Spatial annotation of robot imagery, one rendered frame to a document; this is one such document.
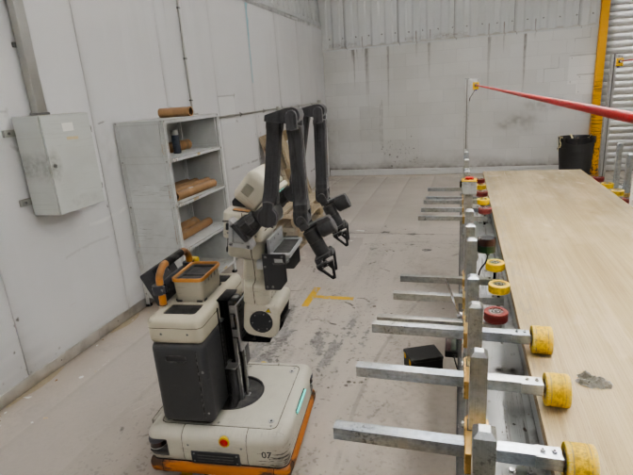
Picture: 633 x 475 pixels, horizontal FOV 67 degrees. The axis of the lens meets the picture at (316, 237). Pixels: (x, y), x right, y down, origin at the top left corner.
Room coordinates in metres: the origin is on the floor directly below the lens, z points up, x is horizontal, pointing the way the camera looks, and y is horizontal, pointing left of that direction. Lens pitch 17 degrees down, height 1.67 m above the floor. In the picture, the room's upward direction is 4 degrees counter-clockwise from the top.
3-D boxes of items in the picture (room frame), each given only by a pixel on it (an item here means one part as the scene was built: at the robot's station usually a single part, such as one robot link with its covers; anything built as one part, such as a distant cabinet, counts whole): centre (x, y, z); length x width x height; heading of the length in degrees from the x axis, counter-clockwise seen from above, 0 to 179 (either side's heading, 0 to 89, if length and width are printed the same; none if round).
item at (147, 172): (4.21, 1.17, 0.78); 0.90 x 0.45 x 1.55; 163
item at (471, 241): (1.58, -0.53, 0.92); 0.04 x 0.04 x 0.48; 73
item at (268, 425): (2.07, 0.45, 0.16); 0.67 x 0.64 x 0.25; 78
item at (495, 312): (1.51, -0.60, 0.85); 0.08 x 0.08 x 0.11
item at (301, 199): (1.77, 0.05, 1.41); 0.11 x 0.06 x 0.43; 169
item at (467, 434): (0.84, -0.31, 0.95); 0.14 x 0.06 x 0.05; 163
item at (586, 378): (1.08, -0.69, 0.91); 0.09 x 0.07 x 0.02; 43
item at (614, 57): (3.93, -2.43, 1.25); 0.15 x 0.08 x 1.10; 163
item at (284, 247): (2.02, 0.17, 0.99); 0.28 x 0.16 x 0.22; 168
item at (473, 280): (1.34, -0.46, 0.88); 0.04 x 0.04 x 0.48; 73
